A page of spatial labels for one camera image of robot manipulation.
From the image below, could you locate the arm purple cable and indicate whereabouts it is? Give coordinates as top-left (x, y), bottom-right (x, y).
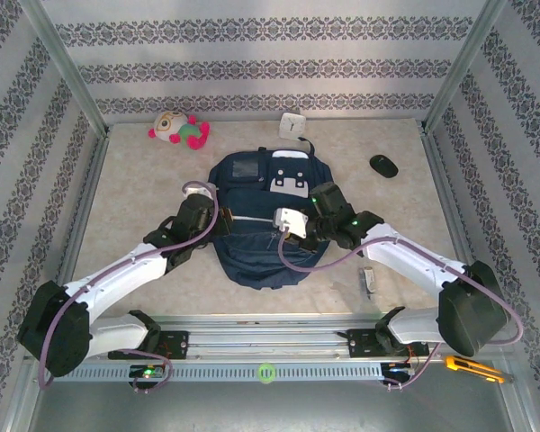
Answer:
top-left (276, 227), bottom-right (525, 392)
top-left (38, 179), bottom-right (221, 396)

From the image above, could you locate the aluminium mounting rail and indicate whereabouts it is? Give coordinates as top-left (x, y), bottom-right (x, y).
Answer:
top-left (24, 313), bottom-right (515, 361)

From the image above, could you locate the left aluminium side rail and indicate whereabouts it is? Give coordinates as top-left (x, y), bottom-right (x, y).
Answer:
top-left (42, 130), bottom-right (112, 329)

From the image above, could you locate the right aluminium side rail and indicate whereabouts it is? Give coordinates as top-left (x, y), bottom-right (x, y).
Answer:
top-left (418, 125), bottom-right (494, 325)

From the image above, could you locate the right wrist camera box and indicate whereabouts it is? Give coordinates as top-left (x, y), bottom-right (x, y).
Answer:
top-left (273, 206), bottom-right (310, 239)

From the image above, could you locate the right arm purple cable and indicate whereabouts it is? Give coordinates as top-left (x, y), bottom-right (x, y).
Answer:
top-left (276, 227), bottom-right (525, 392)

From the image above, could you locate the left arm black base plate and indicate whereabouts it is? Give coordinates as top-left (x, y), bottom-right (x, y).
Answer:
top-left (107, 330), bottom-right (190, 361)

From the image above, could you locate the aluminium side rail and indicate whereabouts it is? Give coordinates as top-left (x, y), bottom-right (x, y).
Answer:
top-left (418, 125), bottom-right (494, 325)
top-left (42, 130), bottom-right (112, 329)

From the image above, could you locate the aluminium frame post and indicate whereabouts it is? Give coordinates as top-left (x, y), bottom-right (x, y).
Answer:
top-left (421, 0), bottom-right (509, 131)
top-left (17, 0), bottom-right (110, 136)

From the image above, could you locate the right aluminium frame post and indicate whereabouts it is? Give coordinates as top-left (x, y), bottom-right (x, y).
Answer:
top-left (421, 0), bottom-right (509, 131)

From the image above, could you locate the left aluminium frame post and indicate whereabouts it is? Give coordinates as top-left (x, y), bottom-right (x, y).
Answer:
top-left (17, 0), bottom-right (110, 136)

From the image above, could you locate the pink and white plush doll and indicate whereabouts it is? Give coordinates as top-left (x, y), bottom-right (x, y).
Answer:
top-left (147, 110), bottom-right (212, 151)

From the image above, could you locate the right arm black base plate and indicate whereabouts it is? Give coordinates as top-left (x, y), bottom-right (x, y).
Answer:
top-left (346, 328), bottom-right (431, 360)

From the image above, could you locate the black computer mouse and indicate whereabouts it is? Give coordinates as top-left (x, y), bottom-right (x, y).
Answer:
top-left (369, 155), bottom-right (400, 179)

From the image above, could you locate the navy blue student backpack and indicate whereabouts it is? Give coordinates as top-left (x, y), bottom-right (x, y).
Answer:
top-left (206, 137), bottom-right (334, 292)

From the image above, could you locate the yellow utility knife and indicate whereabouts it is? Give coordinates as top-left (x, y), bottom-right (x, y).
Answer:
top-left (445, 355), bottom-right (508, 384)

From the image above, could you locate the slotted grey cable duct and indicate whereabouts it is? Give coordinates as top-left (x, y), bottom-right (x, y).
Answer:
top-left (41, 362), bottom-right (419, 383)

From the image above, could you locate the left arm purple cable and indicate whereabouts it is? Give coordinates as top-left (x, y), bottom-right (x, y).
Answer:
top-left (38, 179), bottom-right (221, 396)

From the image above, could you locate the white square box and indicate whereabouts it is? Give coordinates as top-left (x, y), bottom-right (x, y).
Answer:
top-left (279, 112), bottom-right (306, 140)

